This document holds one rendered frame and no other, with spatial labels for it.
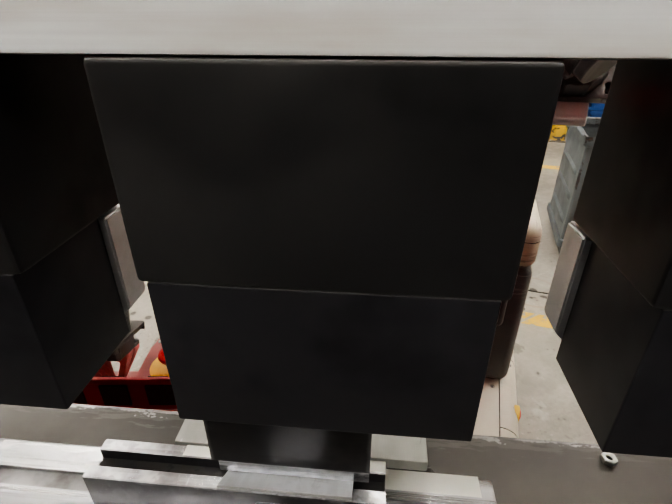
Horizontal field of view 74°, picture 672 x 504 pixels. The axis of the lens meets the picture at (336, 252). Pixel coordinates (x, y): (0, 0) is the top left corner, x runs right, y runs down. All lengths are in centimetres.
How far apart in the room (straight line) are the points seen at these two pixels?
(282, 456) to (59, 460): 19
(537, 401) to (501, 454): 137
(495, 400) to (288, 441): 117
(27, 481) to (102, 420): 17
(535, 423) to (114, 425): 148
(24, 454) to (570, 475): 48
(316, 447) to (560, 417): 161
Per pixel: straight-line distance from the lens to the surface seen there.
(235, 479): 33
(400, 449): 34
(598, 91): 85
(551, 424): 182
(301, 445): 29
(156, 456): 36
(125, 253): 29
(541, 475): 52
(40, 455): 44
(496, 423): 137
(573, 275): 26
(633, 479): 56
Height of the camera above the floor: 127
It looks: 29 degrees down
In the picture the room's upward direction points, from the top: straight up
